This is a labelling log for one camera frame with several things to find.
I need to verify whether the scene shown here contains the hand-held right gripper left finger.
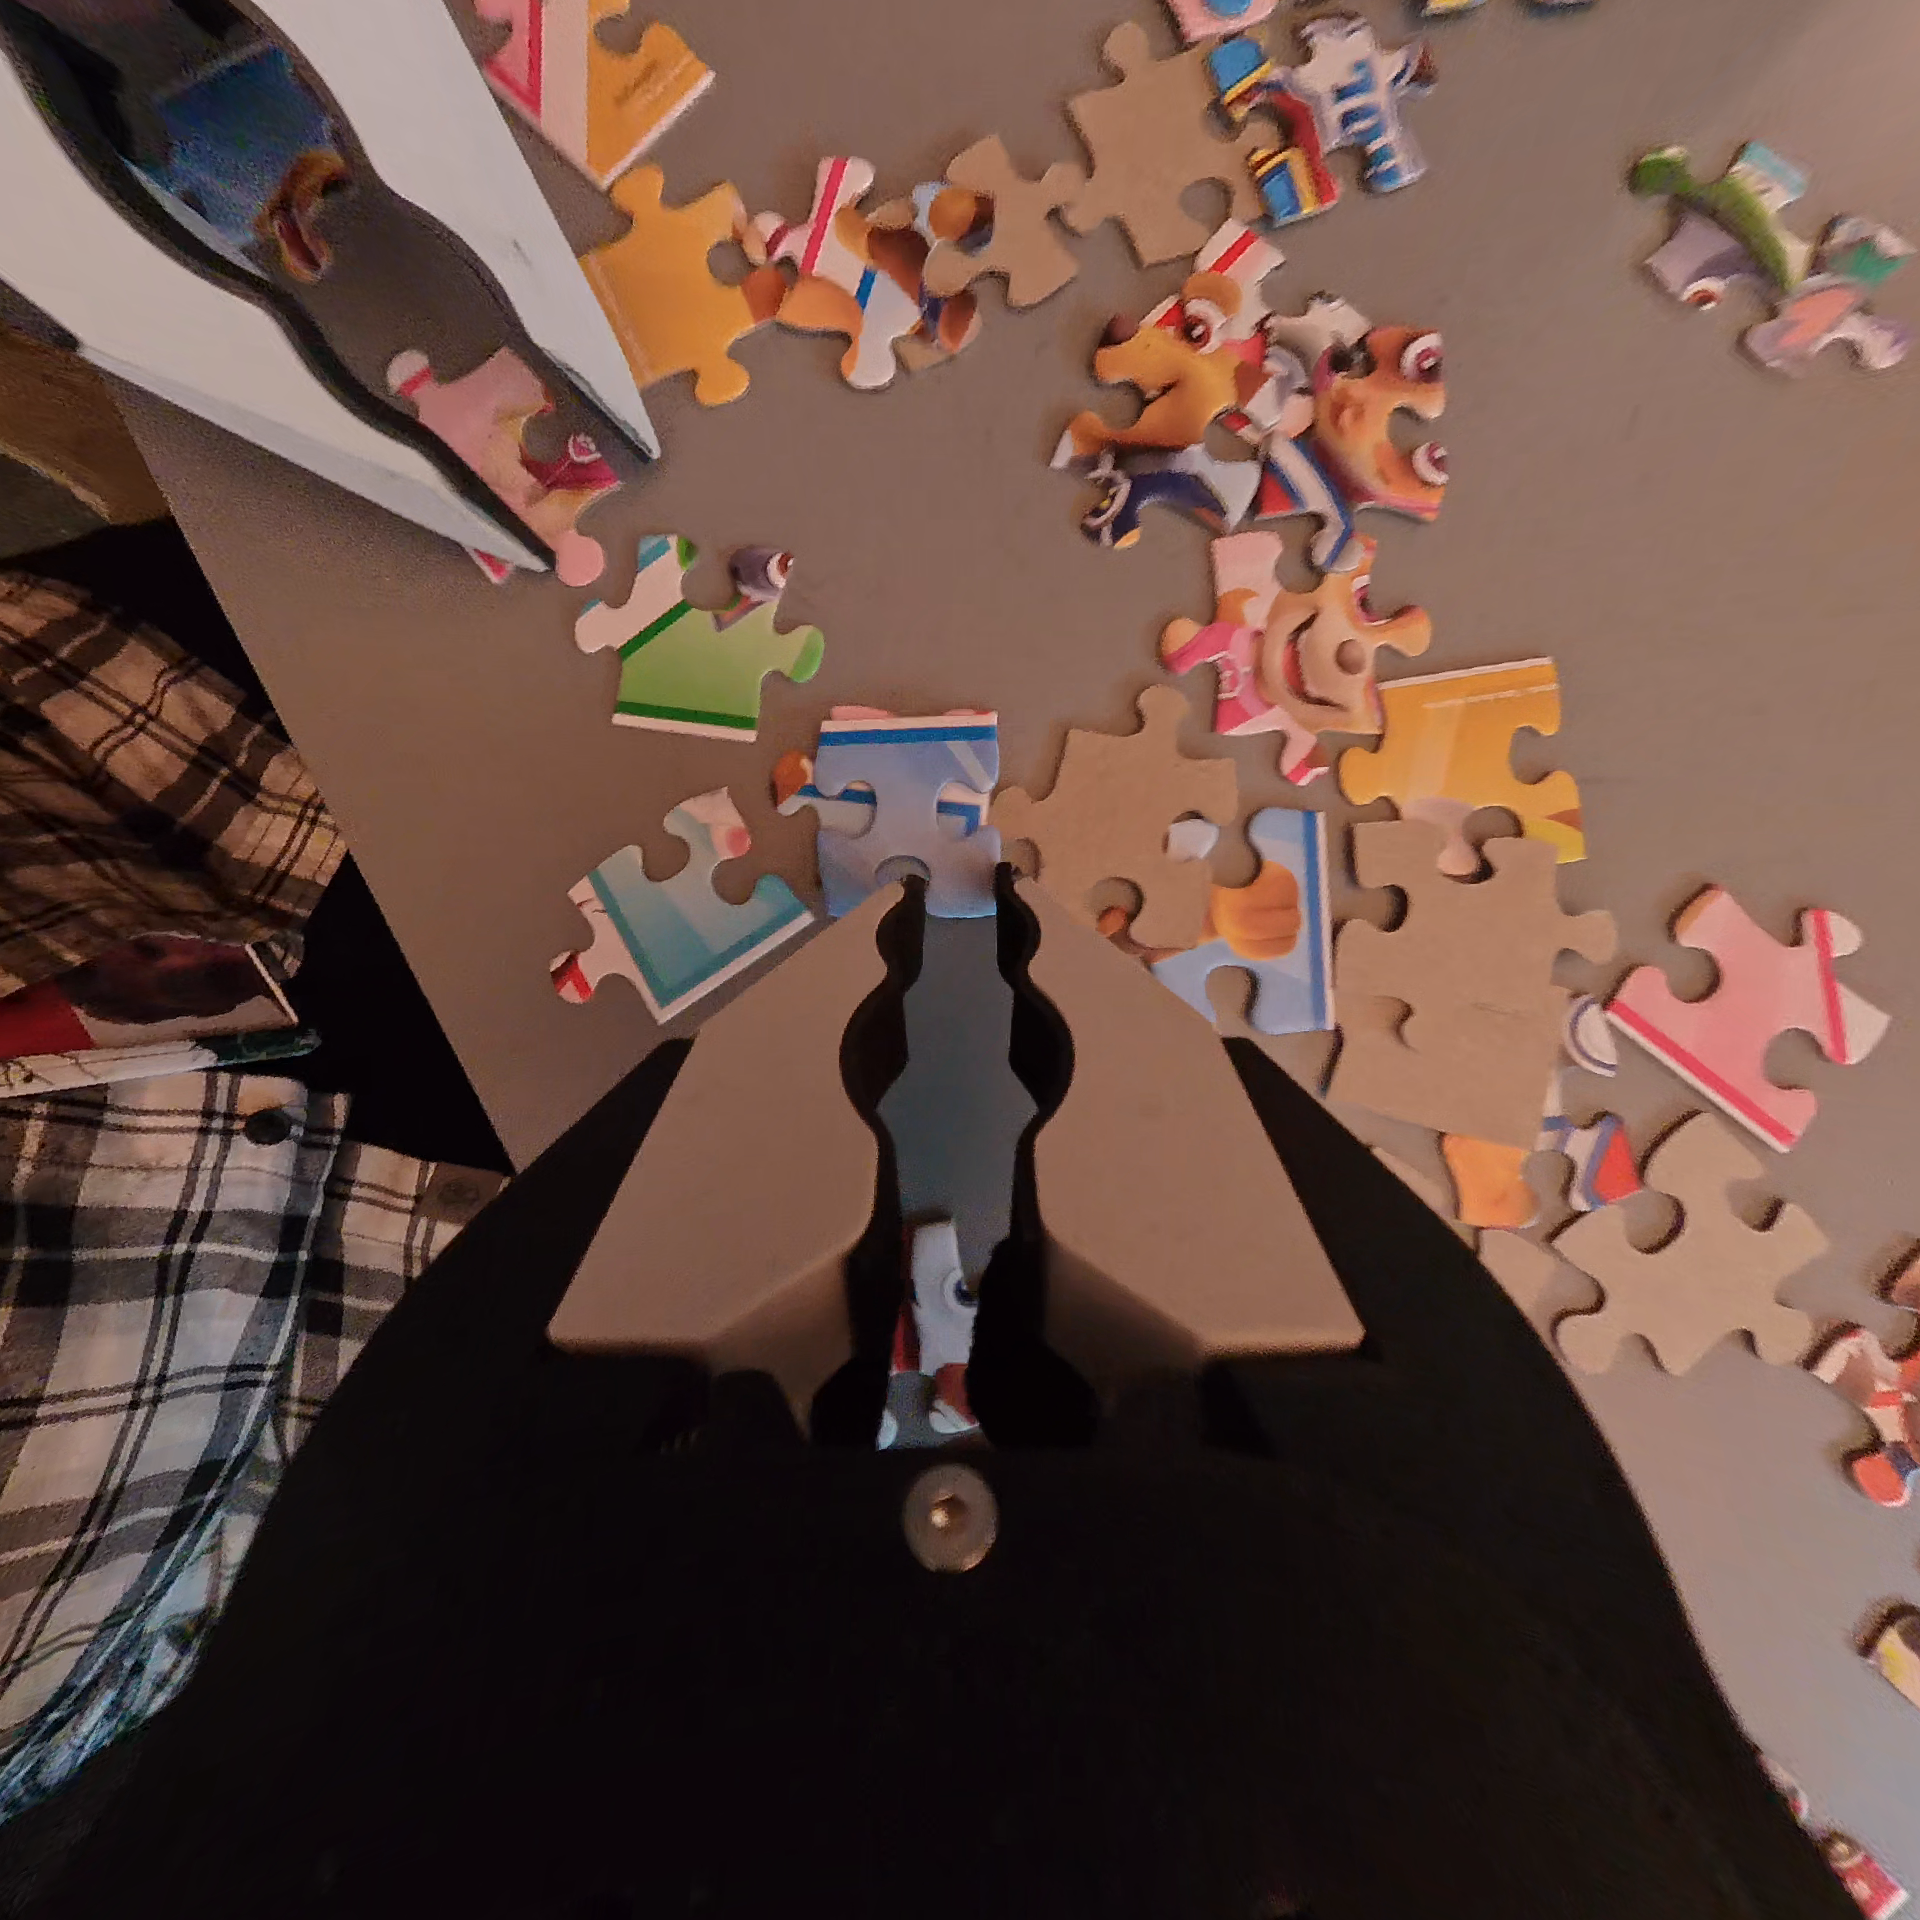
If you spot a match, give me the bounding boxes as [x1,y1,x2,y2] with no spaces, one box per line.
[544,874,924,1448]

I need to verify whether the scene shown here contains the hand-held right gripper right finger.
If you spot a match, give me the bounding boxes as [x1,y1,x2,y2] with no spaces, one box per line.
[969,864,1370,1448]

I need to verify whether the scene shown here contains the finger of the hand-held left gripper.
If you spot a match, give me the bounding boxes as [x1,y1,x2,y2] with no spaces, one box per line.
[238,0,664,467]
[0,0,556,578]

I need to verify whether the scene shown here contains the pink red-cap puzzle piece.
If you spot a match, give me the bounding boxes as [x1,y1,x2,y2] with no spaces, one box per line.
[387,349,621,591]

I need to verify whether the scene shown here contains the light blue stripe-edged puzzle piece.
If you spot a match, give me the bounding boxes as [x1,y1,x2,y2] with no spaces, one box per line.
[773,708,1006,920]

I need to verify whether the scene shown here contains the jigsaw puzzle pieces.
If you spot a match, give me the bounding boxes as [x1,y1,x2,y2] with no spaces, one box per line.
[466,0,1920,1920]

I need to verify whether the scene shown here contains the grey desk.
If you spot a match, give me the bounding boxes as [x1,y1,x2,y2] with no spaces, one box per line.
[121,0,1920,1877]

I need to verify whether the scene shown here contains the wooden pillar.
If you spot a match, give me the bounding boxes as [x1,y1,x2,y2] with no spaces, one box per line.
[0,329,144,460]

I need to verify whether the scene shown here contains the person's plaid shirt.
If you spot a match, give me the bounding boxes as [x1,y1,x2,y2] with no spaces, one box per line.
[0,572,514,1802]

